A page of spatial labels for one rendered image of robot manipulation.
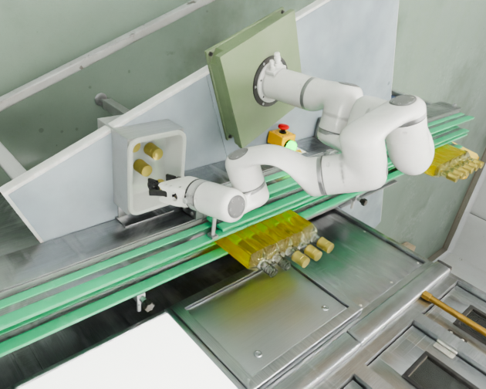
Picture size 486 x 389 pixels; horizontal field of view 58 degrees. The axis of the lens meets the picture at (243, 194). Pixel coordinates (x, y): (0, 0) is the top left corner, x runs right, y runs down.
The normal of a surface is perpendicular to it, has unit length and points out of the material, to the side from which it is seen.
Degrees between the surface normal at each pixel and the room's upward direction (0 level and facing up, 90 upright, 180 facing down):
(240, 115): 4
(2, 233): 90
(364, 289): 90
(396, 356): 90
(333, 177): 64
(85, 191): 0
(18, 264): 90
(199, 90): 0
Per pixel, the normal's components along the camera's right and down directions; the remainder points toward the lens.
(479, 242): -0.74, 0.26
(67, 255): 0.12, -0.86
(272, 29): 0.70, 0.38
